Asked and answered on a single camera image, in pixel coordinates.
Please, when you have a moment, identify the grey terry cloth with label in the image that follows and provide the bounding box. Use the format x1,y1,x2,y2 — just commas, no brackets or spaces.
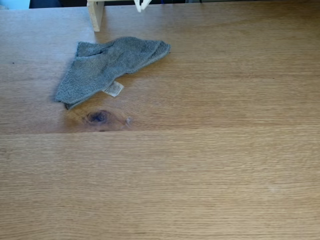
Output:
54,36,172,110

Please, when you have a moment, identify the dark background furniture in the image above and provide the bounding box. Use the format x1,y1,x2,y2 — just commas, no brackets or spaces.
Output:
29,0,88,9

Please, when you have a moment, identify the light wooden stand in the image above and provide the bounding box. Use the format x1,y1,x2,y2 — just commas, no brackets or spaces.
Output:
86,0,137,33

